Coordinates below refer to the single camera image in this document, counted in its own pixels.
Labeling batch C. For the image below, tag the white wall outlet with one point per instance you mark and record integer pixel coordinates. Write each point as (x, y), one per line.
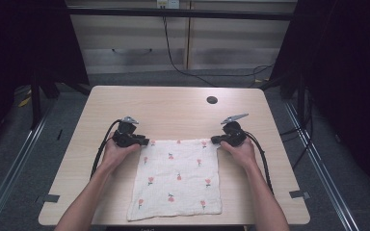
(168, 4)

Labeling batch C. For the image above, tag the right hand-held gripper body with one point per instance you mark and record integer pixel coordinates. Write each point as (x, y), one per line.
(234, 134)

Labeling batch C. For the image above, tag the yellow floor tape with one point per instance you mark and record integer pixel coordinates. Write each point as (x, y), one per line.
(25, 101)

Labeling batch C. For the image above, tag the grey tape strip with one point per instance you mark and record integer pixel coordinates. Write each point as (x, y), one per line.
(299, 194)
(51, 198)

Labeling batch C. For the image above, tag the person's right hand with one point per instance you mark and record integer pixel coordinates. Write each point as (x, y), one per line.
(242, 154)

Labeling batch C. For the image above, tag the white cloth with pink flowers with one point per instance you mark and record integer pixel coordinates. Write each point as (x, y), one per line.
(176, 166)

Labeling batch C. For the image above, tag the beige cabinet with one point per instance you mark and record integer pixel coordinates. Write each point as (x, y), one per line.
(231, 41)

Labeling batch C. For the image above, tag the black metal stand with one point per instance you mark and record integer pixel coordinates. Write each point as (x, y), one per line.
(36, 102)

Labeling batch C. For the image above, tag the dark curtain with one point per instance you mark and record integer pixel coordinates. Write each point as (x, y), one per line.
(25, 48)
(347, 80)

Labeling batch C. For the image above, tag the black horizontal frame bar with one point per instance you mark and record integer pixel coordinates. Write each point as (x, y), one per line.
(179, 13)

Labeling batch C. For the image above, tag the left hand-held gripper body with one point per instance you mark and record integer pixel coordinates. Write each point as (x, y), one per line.
(126, 136)

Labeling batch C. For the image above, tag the person's left hand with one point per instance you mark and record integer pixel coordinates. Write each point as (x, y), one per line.
(117, 155)

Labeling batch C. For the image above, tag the metal floor rail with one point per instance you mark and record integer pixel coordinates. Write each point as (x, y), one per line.
(324, 176)
(9, 176)

